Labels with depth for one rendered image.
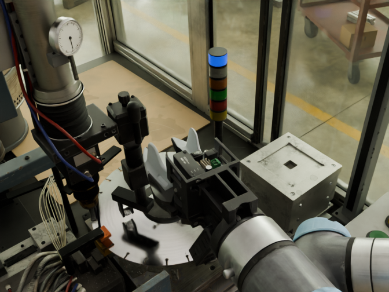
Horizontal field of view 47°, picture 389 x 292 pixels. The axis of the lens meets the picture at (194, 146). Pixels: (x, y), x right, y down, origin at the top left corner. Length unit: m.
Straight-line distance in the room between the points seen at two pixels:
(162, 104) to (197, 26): 0.34
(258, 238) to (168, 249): 0.47
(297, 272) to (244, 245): 0.06
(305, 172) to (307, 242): 0.56
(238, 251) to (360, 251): 0.17
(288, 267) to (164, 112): 1.19
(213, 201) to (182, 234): 0.44
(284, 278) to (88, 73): 1.53
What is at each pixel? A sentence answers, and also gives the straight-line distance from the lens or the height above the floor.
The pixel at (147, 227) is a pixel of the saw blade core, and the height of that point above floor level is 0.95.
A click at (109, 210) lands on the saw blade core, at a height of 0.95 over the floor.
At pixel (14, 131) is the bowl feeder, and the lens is 1.54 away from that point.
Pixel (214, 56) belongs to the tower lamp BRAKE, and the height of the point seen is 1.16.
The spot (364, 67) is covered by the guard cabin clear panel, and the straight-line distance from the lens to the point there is 1.06.
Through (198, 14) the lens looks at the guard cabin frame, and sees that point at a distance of 1.40.
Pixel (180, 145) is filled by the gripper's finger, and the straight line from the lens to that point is 0.64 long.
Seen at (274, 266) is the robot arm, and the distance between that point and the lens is 0.44.
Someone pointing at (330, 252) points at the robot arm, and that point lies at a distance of 0.58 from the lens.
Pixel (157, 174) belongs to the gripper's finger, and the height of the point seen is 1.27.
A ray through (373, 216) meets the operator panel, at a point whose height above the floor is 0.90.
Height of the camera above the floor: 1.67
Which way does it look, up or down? 40 degrees down
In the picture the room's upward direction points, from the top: 3 degrees counter-clockwise
